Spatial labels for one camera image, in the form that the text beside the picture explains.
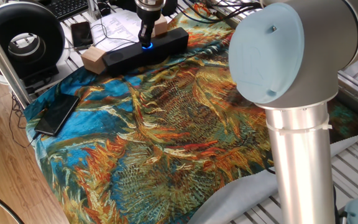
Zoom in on sunflower painting cloth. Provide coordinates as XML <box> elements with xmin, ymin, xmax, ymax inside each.
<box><xmin>23</xmin><ymin>1</ymin><xmax>358</xmax><ymax>224</ymax></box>

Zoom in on light wooden cube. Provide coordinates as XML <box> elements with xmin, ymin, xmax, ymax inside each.
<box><xmin>150</xmin><ymin>14</ymin><xmax>168</xmax><ymax>39</ymax></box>
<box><xmin>80</xmin><ymin>45</ymin><xmax>108</xmax><ymax>75</ymax></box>

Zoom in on small black smartphone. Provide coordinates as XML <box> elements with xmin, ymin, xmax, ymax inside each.
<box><xmin>70</xmin><ymin>21</ymin><xmax>95</xmax><ymax>51</ymax></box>

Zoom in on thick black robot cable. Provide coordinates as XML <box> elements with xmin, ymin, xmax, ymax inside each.
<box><xmin>175</xmin><ymin>0</ymin><xmax>263</xmax><ymax>25</ymax></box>

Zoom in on black computer mouse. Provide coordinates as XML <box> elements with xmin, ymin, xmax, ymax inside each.
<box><xmin>97</xmin><ymin>0</ymin><xmax>112</xmax><ymax>17</ymax></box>

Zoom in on aluminium frame post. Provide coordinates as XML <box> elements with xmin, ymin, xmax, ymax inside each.
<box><xmin>87</xmin><ymin>0</ymin><xmax>101</xmax><ymax>20</ymax></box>
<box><xmin>0</xmin><ymin>11</ymin><xmax>33</xmax><ymax>108</ymax></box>

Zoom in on thin black phone cable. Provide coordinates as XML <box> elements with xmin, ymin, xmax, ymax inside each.
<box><xmin>9</xmin><ymin>92</ymin><xmax>40</xmax><ymax>149</ymax></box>

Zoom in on black bar speaker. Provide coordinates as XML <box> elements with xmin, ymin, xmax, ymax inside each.
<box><xmin>102</xmin><ymin>27</ymin><xmax>190</xmax><ymax>77</ymax></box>

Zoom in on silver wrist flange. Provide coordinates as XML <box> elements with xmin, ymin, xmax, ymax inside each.
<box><xmin>134</xmin><ymin>0</ymin><xmax>167</xmax><ymax>12</ymax></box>

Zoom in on black computer keyboard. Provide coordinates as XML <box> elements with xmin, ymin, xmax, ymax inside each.
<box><xmin>47</xmin><ymin>0</ymin><xmax>90</xmax><ymax>21</ymax></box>

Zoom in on printed white paper sheets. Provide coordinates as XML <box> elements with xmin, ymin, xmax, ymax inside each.
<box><xmin>90</xmin><ymin>9</ymin><xmax>144</xmax><ymax>53</ymax></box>

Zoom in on large black smartphone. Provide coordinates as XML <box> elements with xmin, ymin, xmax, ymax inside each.
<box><xmin>34</xmin><ymin>92</ymin><xmax>81</xmax><ymax>137</ymax></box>

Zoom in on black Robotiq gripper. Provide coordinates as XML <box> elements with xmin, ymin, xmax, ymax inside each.
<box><xmin>135</xmin><ymin>8</ymin><xmax>163</xmax><ymax>47</ymax></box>

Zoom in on thin black speaker cable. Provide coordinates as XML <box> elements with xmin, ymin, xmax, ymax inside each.
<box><xmin>90</xmin><ymin>0</ymin><xmax>140</xmax><ymax>53</ymax></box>

